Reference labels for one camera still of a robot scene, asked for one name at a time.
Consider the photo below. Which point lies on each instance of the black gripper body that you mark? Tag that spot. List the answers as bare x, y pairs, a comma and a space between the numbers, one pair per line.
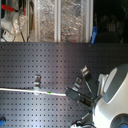
81, 98

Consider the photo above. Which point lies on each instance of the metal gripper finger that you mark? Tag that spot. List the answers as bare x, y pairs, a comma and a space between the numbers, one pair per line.
84, 71
77, 84

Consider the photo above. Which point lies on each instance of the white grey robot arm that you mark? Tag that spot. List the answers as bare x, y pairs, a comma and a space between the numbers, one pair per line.
107, 99

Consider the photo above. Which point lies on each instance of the black perforated board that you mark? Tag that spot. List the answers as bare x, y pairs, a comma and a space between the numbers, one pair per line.
58, 65

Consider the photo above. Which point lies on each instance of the blue clamp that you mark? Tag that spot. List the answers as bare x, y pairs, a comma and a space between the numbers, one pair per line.
94, 34

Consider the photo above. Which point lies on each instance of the right clear plastic bin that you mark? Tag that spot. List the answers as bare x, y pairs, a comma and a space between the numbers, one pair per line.
73, 20

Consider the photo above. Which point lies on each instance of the clear plastic bin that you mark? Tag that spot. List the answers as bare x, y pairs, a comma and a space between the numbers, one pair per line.
44, 20
73, 20

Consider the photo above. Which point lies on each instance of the left clear plastic bin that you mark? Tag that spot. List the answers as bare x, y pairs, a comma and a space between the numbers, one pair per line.
44, 20

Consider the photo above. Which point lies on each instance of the blue object bottom left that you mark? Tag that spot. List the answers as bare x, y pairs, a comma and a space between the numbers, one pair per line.
2, 121

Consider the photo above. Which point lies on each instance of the clear cable clip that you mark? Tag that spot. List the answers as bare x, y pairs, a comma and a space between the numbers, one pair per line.
37, 83

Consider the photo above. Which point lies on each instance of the red handled tool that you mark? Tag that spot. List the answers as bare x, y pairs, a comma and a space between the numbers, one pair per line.
11, 9

